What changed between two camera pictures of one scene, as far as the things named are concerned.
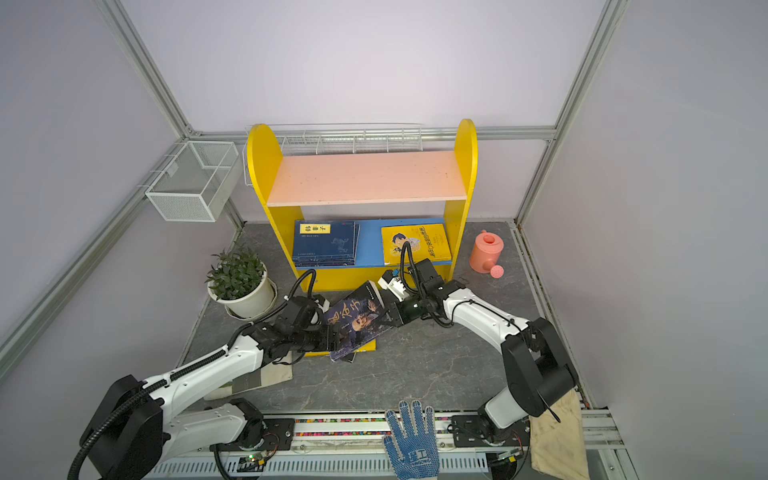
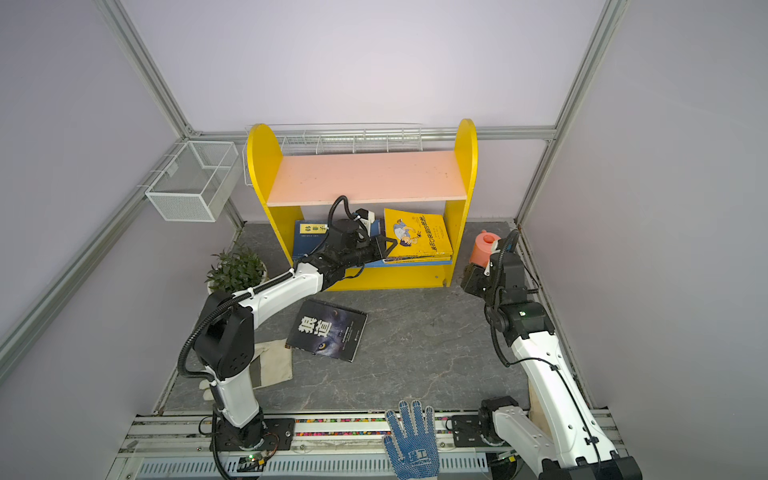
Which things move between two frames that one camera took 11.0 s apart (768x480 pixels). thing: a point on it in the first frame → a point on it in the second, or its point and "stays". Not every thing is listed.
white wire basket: x=340 y=137 stays
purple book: x=356 y=319 → x=418 y=259
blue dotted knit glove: x=413 y=446 stays
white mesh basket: x=198 y=181 stays
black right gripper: x=397 y=313 → x=475 y=277
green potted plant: x=237 y=273 stays
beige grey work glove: x=265 y=375 stays
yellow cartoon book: x=367 y=347 → x=417 y=233
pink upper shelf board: x=366 y=177 stays
